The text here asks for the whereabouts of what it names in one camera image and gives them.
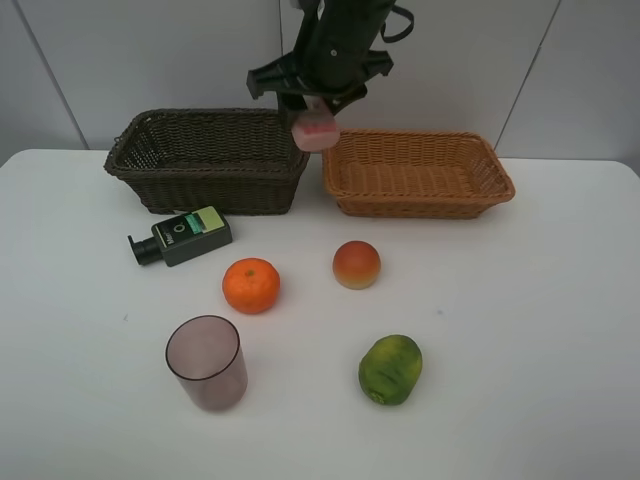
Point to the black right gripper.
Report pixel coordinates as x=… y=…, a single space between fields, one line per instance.
x=338 y=78

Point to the pink lotion bottle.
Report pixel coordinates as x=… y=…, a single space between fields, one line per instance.
x=315 y=129

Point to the red yellow peach fruit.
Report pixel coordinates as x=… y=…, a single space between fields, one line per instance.
x=356 y=265

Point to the dark green pump bottle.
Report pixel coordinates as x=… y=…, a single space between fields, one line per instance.
x=183 y=238

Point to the orange mandarin fruit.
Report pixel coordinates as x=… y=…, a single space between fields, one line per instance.
x=251 y=285

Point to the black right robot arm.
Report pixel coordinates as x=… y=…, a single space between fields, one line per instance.
x=351 y=26

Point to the light orange wicker basket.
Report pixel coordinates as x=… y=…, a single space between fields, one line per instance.
x=414 y=174

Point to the dark brown wicker basket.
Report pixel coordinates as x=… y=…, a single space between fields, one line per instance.
x=240 y=161

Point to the translucent purple plastic cup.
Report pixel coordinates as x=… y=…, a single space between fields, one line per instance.
x=205 y=356

